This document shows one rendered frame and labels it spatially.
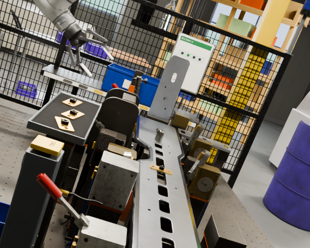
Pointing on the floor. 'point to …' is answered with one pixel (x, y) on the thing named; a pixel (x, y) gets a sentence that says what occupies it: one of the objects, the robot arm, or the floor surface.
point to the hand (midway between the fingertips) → (99, 64)
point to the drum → (298, 180)
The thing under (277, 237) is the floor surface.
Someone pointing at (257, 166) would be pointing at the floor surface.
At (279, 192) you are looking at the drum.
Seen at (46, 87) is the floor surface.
